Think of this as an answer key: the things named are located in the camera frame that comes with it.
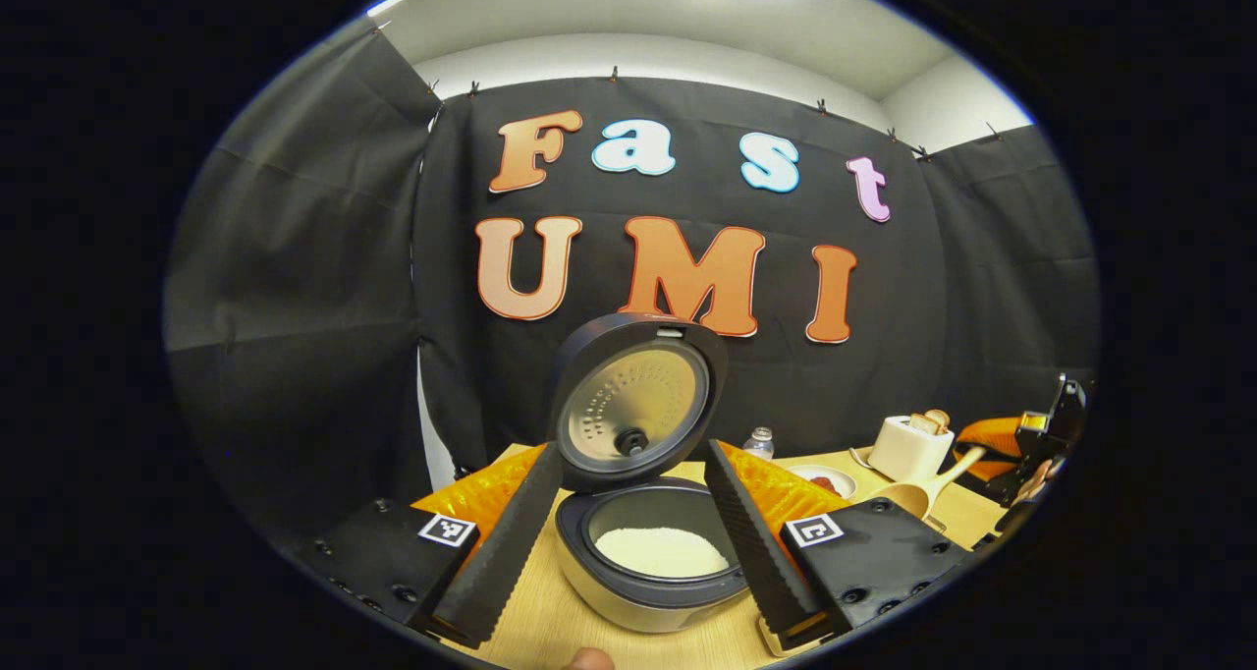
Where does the black backdrop cloth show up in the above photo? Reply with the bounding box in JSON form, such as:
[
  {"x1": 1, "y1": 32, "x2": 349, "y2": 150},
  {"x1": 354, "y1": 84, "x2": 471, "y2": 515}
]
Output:
[{"x1": 165, "y1": 24, "x2": 1101, "y2": 543}]

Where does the dark grey rice cooker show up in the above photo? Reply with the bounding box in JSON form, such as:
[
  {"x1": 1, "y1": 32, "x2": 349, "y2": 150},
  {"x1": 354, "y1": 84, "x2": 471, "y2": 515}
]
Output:
[{"x1": 547, "y1": 311, "x2": 752, "y2": 635}]

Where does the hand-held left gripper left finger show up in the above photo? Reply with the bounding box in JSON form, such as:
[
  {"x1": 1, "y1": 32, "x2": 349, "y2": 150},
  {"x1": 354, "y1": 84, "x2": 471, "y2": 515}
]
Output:
[{"x1": 278, "y1": 441, "x2": 566, "y2": 649}]

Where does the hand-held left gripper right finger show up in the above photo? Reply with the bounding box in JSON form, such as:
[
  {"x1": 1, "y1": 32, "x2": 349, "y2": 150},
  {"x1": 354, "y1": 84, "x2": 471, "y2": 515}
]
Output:
[{"x1": 703, "y1": 440, "x2": 983, "y2": 651}]

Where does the white toaster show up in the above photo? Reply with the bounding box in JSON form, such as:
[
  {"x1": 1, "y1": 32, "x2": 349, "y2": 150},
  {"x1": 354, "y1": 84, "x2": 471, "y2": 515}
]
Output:
[{"x1": 868, "y1": 415, "x2": 956, "y2": 484}]

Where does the wooden spoon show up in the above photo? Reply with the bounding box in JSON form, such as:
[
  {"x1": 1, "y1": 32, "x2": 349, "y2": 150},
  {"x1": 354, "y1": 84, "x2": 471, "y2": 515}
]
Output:
[{"x1": 869, "y1": 446, "x2": 988, "y2": 522}]

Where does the white plate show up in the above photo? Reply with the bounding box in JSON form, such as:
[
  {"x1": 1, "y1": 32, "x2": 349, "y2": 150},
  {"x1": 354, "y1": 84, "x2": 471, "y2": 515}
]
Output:
[{"x1": 786, "y1": 465, "x2": 857, "y2": 501}]

